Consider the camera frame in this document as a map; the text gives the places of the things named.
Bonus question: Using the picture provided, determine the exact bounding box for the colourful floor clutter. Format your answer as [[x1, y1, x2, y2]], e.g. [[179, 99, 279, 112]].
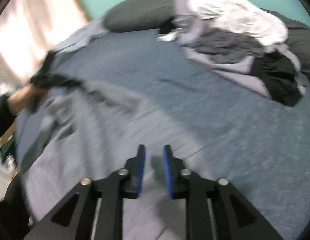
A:
[[0, 80, 18, 172]]

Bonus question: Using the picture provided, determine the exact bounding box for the wooden window frame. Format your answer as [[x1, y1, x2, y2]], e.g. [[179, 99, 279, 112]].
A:
[[70, 0, 93, 23]]

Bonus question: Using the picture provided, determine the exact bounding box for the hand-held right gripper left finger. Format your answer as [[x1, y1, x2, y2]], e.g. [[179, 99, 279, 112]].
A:
[[24, 144, 147, 240]]

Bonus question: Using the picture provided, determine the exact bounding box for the small white cloth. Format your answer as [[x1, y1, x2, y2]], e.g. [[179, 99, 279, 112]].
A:
[[157, 31, 181, 43]]

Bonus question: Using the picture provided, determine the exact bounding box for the grey knit sweater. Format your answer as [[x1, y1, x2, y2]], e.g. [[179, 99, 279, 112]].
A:
[[19, 80, 206, 240]]

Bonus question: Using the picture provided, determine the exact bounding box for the light grey duvet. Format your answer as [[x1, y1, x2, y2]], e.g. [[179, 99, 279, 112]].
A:
[[52, 17, 111, 63]]

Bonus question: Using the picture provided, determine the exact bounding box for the pink curtain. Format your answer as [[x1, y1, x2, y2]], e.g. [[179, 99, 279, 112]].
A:
[[0, 0, 89, 81]]

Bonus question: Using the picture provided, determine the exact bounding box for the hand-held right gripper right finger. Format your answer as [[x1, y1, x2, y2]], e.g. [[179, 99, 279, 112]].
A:
[[163, 144, 283, 240]]

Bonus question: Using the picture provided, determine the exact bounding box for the black garment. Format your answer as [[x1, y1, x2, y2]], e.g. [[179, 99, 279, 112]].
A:
[[250, 49, 305, 108]]

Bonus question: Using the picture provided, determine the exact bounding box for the white garment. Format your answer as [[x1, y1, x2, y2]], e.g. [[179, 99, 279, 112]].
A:
[[189, 0, 289, 47]]

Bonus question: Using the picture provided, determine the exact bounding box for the dark grey garment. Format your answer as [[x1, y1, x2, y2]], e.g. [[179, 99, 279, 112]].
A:
[[191, 27, 271, 65]]

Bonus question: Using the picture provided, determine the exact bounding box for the person's dark clothing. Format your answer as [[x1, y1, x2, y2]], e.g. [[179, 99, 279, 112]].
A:
[[0, 175, 32, 240]]

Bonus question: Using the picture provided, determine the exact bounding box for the light grey garment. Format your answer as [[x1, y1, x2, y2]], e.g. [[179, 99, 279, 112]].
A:
[[175, 0, 307, 98]]

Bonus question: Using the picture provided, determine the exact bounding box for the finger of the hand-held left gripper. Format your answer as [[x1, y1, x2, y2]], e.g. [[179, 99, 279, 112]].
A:
[[65, 77, 88, 90]]

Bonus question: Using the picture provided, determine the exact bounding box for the person's left hand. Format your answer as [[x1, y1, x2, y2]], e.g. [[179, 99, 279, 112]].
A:
[[7, 84, 37, 111]]

